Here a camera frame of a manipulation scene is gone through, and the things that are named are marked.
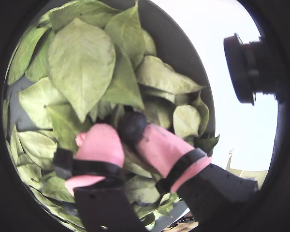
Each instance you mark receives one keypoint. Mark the pink-tipped black gripper finger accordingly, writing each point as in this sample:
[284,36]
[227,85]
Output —
[164,149]
[99,145]

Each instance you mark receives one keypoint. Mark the blueberry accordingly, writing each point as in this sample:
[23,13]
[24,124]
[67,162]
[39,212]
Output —
[131,126]

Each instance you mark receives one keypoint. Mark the dark grey round bowl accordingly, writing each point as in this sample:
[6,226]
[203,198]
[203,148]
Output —
[178,48]

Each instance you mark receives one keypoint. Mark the black camera lens module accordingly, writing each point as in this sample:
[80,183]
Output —
[246,67]

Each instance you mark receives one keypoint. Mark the pile of green leaves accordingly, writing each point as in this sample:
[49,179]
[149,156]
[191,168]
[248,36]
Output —
[82,60]

